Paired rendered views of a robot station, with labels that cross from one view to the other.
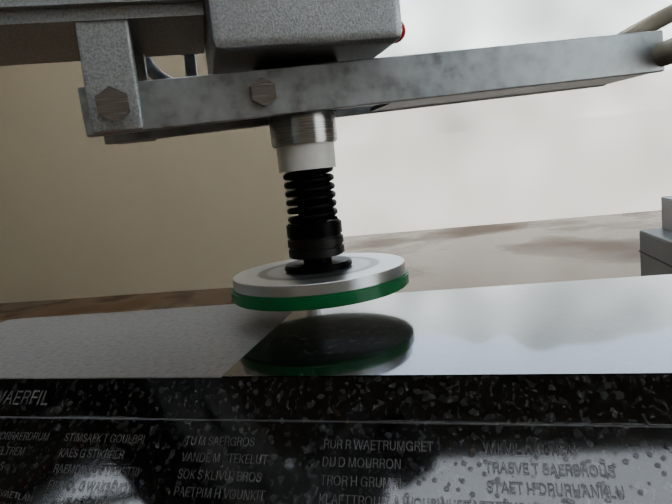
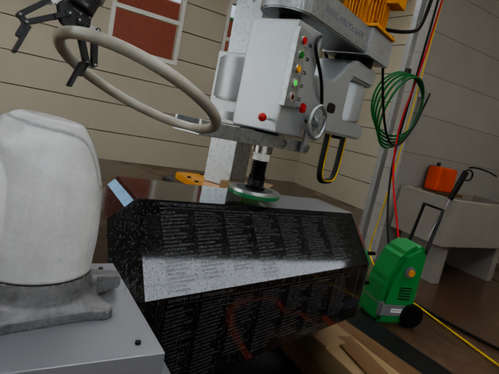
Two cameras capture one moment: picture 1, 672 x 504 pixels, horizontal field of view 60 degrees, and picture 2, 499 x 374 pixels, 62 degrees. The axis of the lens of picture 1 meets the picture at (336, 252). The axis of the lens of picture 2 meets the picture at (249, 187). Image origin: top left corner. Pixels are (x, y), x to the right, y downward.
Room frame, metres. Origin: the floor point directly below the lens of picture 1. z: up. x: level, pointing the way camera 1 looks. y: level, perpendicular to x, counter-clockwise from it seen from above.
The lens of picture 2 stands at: (1.94, -1.17, 1.20)
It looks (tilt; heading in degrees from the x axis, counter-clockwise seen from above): 9 degrees down; 137
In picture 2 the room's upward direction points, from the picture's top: 12 degrees clockwise
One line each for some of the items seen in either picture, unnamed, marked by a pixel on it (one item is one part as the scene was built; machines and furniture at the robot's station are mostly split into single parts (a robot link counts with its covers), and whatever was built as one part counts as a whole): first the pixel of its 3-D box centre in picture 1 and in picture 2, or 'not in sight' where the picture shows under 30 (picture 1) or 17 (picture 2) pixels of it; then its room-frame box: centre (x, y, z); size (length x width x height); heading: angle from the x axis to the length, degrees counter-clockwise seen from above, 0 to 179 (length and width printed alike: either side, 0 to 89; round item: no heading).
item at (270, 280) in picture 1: (319, 272); (254, 189); (0.72, 0.02, 0.92); 0.21 x 0.21 x 0.01
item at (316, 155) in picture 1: (306, 155); (261, 156); (0.72, 0.02, 1.07); 0.07 x 0.07 x 0.04
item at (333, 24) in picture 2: not in sight; (330, 32); (0.64, 0.37, 1.66); 0.96 x 0.25 x 0.17; 102
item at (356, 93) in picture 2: not in sight; (343, 102); (0.58, 0.67, 1.39); 0.19 x 0.19 x 0.20
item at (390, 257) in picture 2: not in sight; (400, 260); (0.64, 1.68, 0.43); 0.35 x 0.35 x 0.87; 64
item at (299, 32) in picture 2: not in sight; (295, 68); (0.84, -0.02, 1.42); 0.08 x 0.03 x 0.28; 102
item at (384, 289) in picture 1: (319, 275); (254, 190); (0.72, 0.02, 0.92); 0.22 x 0.22 x 0.04
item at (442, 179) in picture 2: not in sight; (443, 179); (0.07, 3.42, 1.00); 0.50 x 0.22 x 0.33; 78
